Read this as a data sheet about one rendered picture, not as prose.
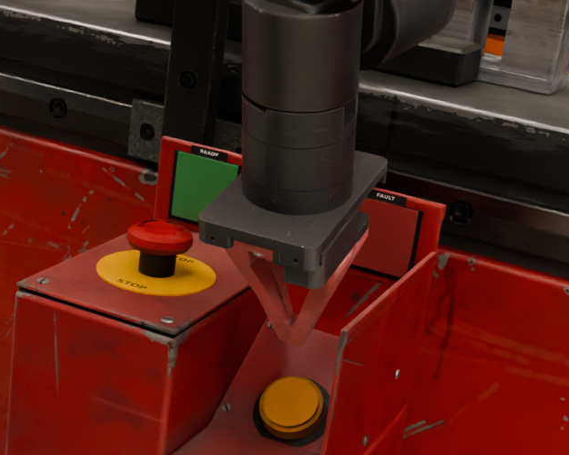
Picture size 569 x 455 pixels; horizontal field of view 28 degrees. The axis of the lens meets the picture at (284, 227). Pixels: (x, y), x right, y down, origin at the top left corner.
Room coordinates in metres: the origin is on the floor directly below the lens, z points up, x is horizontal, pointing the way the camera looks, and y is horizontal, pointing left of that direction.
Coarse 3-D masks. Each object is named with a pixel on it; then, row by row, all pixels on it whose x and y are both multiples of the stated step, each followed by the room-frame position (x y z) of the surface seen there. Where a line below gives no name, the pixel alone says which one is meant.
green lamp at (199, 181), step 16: (192, 160) 0.72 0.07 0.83; (208, 160) 0.72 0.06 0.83; (176, 176) 0.73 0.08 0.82; (192, 176) 0.72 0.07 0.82; (208, 176) 0.72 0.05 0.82; (224, 176) 0.71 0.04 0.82; (176, 192) 0.73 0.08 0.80; (192, 192) 0.72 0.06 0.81; (208, 192) 0.72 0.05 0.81; (176, 208) 0.73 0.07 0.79; (192, 208) 0.72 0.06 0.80
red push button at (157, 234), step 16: (144, 224) 0.64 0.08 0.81; (160, 224) 0.64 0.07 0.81; (176, 224) 0.65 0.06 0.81; (128, 240) 0.63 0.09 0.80; (144, 240) 0.62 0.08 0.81; (160, 240) 0.62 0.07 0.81; (176, 240) 0.62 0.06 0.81; (192, 240) 0.64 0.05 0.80; (144, 256) 0.63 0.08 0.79; (160, 256) 0.63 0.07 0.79; (144, 272) 0.63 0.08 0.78; (160, 272) 0.63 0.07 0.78
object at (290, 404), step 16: (272, 384) 0.61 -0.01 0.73; (288, 384) 0.61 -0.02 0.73; (304, 384) 0.61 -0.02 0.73; (272, 400) 0.60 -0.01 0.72; (288, 400) 0.60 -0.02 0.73; (304, 400) 0.60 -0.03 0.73; (320, 400) 0.60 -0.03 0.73; (272, 416) 0.59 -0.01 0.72; (288, 416) 0.59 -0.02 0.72; (304, 416) 0.59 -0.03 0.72; (320, 416) 0.60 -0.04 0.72; (272, 432) 0.59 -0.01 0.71; (288, 432) 0.59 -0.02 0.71; (304, 432) 0.59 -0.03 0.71
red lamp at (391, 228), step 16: (368, 208) 0.68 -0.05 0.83; (384, 208) 0.67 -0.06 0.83; (400, 208) 0.67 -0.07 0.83; (368, 224) 0.68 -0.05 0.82; (384, 224) 0.67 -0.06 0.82; (400, 224) 0.67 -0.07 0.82; (368, 240) 0.68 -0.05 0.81; (384, 240) 0.67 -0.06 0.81; (400, 240) 0.67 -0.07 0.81; (368, 256) 0.68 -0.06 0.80; (384, 256) 0.67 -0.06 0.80; (400, 256) 0.67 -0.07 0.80; (384, 272) 0.67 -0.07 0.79; (400, 272) 0.67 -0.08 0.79
